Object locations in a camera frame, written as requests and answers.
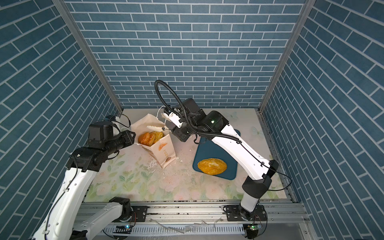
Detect black corrugated cable hose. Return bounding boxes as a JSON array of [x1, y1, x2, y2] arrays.
[[154, 79, 242, 143]]

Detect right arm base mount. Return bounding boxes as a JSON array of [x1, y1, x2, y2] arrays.
[[223, 204, 268, 222]]

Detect large yellow ring bread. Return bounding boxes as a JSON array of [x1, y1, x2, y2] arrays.
[[153, 132, 164, 144]]

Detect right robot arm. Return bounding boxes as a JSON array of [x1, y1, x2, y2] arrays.
[[164, 99, 279, 213]]

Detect orange triangular pastry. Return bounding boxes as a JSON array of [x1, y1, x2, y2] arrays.
[[138, 132, 156, 147]]

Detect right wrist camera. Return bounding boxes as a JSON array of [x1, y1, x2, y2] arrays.
[[164, 112, 183, 129]]

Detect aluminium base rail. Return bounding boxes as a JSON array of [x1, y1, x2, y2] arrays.
[[53, 200, 316, 240]]

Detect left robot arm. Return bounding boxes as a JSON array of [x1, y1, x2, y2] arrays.
[[32, 130, 136, 240]]

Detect metal tongs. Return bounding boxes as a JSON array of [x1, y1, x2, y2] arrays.
[[146, 114, 171, 132]]

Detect teal tray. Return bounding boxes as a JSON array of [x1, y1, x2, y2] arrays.
[[193, 141, 238, 180]]

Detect large sesame oval bread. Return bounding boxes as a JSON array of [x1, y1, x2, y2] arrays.
[[198, 158, 227, 176]]

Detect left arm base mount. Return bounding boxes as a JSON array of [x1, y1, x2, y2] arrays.
[[113, 206, 149, 224]]

